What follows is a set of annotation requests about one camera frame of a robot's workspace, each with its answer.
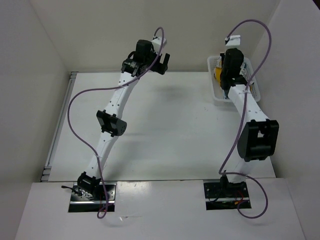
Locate white plastic basket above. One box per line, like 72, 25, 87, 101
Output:
207, 55, 261, 106

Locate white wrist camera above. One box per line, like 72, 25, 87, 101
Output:
151, 36, 167, 54
224, 35, 241, 49

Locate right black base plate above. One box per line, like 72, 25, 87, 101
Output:
203, 180, 252, 211

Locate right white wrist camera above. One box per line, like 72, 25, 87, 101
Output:
224, 35, 241, 49

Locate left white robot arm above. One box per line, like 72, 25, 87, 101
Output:
77, 36, 170, 200

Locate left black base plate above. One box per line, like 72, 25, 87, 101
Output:
68, 182, 117, 213

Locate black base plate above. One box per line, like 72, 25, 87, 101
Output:
203, 180, 252, 211
68, 182, 117, 213

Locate colourful printed shorts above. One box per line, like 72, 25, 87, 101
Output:
214, 48, 248, 99

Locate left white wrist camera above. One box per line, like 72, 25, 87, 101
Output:
151, 36, 167, 54

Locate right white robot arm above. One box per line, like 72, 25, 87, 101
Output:
219, 48, 279, 197

